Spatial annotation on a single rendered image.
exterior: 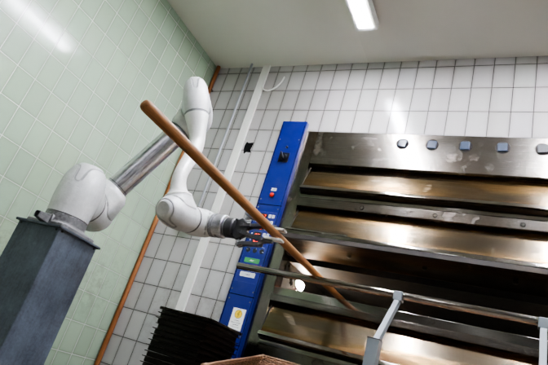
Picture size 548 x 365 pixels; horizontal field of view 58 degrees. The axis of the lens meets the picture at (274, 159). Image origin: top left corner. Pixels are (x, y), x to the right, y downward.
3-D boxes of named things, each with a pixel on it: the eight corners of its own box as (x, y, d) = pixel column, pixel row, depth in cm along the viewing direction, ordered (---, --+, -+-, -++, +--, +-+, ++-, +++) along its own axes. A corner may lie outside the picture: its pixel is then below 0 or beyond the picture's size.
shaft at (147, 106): (146, 108, 110) (151, 97, 111) (135, 108, 111) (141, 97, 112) (346, 306, 244) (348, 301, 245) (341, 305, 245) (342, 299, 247)
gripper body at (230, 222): (235, 221, 188) (255, 223, 184) (227, 241, 185) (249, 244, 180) (226, 213, 182) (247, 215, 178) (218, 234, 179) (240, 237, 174)
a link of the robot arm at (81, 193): (38, 204, 174) (67, 151, 183) (54, 219, 191) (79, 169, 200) (81, 217, 174) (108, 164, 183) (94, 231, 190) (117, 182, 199)
